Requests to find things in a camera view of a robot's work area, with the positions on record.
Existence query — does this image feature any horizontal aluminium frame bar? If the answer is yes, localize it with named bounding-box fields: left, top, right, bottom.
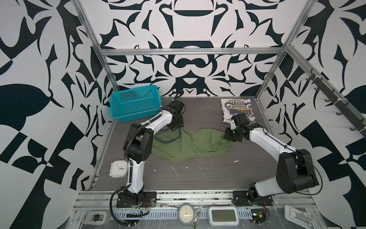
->
left=100, top=47, right=284, bottom=56

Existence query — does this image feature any small white square clock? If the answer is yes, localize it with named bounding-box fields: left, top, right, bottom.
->
left=109, top=160, right=129, bottom=178

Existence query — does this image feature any white plastic stand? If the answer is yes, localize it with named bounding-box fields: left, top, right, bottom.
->
left=284, top=205, right=312, bottom=229

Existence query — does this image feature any white digital display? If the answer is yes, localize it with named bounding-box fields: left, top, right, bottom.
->
left=208, top=206, right=239, bottom=227

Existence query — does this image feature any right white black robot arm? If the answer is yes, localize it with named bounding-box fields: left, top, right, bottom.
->
left=225, top=114, right=323, bottom=202

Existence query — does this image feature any teal plastic basket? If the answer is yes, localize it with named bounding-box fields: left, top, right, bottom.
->
left=110, top=85, right=162, bottom=122

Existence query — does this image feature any round analog clock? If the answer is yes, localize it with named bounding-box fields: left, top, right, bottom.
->
left=178, top=203, right=196, bottom=226

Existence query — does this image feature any white tank top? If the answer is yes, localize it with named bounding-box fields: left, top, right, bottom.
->
left=220, top=98, right=256, bottom=123

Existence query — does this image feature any small green circuit board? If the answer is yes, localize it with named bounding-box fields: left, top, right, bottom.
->
left=251, top=208, right=269, bottom=225

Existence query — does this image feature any black corrugated cable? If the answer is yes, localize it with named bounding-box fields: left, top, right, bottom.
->
left=110, top=184, right=141, bottom=227

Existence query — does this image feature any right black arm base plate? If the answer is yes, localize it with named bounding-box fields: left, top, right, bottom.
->
left=232, top=190, right=273, bottom=207

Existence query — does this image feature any green tank top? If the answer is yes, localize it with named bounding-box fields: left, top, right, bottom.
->
left=152, top=128, right=234, bottom=162

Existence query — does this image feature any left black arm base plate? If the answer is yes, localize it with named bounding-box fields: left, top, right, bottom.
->
left=116, top=191, right=157, bottom=208

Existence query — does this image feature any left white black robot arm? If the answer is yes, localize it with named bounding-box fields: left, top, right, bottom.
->
left=124, top=99, right=185, bottom=196

